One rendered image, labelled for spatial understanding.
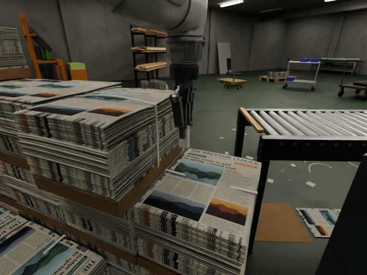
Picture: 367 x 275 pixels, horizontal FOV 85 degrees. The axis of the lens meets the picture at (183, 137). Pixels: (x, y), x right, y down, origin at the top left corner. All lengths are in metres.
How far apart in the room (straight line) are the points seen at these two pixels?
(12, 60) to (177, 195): 1.05
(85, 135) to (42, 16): 8.67
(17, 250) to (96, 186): 0.47
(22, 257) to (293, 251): 1.43
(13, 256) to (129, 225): 0.42
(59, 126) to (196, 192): 0.37
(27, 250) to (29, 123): 0.46
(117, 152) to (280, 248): 1.37
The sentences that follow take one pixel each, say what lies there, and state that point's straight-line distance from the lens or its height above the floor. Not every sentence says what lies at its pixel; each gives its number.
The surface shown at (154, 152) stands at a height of 0.92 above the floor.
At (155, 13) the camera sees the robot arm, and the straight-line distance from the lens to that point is 0.37.
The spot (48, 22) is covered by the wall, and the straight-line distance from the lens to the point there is 9.05.
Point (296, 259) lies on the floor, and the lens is 1.62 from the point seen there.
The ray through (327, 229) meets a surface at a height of 0.01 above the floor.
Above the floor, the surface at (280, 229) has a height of 0.00.
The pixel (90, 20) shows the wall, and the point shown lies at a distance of 9.23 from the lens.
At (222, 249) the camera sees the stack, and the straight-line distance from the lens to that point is 0.50.
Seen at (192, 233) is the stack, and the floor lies 0.81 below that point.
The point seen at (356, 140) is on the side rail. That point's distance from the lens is 1.26.
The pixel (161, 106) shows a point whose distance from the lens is 0.59.
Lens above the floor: 1.19
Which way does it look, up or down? 24 degrees down
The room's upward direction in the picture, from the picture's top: straight up
